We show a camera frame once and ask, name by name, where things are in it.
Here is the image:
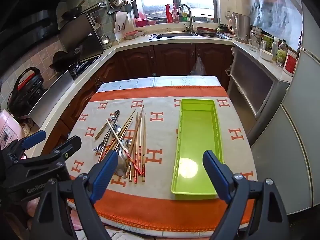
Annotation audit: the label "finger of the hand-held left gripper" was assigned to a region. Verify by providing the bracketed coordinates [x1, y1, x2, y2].
[14, 135, 82, 178]
[4, 130, 47, 163]

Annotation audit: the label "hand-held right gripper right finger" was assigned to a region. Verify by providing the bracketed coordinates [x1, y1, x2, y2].
[202, 149, 292, 240]

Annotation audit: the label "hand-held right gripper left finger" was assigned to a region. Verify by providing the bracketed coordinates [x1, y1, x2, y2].
[30, 150, 118, 240]

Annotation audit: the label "large steel spoon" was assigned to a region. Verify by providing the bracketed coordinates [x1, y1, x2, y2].
[110, 110, 128, 177]

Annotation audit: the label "steel fork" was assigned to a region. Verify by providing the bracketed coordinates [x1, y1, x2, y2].
[92, 110, 121, 153]

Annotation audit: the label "white chopstick red striped end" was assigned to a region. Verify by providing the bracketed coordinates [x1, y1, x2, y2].
[98, 116, 134, 163]
[106, 119, 142, 175]

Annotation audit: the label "green plastic tray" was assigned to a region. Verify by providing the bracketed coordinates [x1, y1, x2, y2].
[170, 98, 225, 201]

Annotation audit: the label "round spoon gold handle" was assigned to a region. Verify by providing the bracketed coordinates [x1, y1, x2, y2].
[94, 124, 122, 140]

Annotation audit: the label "slim bamboo chopstick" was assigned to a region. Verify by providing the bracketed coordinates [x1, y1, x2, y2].
[110, 109, 137, 130]

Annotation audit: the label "pink appliance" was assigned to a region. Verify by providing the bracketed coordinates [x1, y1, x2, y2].
[0, 109, 23, 150]

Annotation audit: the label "steel panel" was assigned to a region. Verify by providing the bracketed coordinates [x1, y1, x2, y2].
[29, 70, 74, 128]

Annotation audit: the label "black red appliance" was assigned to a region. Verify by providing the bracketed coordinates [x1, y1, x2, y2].
[7, 67, 45, 117]

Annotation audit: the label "orange patterned blanket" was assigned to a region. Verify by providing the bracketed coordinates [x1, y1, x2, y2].
[65, 86, 258, 238]

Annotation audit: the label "gas stove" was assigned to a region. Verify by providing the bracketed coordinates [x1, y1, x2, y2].
[67, 55, 100, 78]

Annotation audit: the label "black wok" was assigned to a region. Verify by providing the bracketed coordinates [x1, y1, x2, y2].
[51, 47, 83, 72]

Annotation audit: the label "grey refrigerator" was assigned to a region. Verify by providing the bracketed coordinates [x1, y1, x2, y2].
[251, 0, 320, 215]

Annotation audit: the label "hanging plastic bag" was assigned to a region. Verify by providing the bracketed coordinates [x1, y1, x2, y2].
[191, 56, 207, 76]

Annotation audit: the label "dark steel splash guard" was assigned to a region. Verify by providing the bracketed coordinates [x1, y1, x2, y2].
[60, 12, 105, 62]

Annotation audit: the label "small steel kettle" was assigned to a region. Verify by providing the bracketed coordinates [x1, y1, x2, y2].
[99, 34, 112, 49]

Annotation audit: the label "black range hood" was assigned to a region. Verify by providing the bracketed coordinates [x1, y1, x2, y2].
[0, 0, 90, 63]

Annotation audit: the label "brown wooden cabinets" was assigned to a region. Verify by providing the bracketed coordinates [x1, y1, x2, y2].
[60, 42, 234, 140]

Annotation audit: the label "white kitchen countertop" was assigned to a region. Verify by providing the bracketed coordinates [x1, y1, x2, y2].
[14, 29, 293, 130]

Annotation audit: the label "white bowl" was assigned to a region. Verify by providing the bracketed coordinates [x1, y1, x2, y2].
[259, 49, 274, 62]

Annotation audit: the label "red label container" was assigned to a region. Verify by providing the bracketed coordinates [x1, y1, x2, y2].
[283, 49, 299, 77]

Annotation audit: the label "hanging black pan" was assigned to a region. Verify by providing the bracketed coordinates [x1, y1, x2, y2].
[61, 0, 88, 20]

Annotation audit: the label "bottle green label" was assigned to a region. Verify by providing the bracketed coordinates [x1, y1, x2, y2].
[276, 39, 287, 67]

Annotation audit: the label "clear bottle white cap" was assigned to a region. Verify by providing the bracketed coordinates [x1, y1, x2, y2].
[271, 37, 279, 62]

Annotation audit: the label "glass jar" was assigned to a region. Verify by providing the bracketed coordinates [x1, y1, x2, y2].
[249, 26, 262, 52]

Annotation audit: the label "white cutting board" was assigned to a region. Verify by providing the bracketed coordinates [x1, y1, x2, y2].
[113, 11, 128, 34]

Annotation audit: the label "dark jar green label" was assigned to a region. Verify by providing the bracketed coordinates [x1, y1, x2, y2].
[262, 34, 274, 52]

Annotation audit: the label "red pan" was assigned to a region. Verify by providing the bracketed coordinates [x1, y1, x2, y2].
[196, 26, 218, 34]

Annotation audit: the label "kitchen sink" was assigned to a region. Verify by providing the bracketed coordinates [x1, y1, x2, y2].
[149, 31, 232, 40]

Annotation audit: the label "pink basin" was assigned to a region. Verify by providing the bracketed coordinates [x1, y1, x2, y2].
[135, 17, 158, 28]

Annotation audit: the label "steel faucet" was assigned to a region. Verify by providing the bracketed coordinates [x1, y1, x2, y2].
[178, 4, 194, 33]

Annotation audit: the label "clear plastic sheet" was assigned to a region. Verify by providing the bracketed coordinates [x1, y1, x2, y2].
[250, 0, 302, 50]

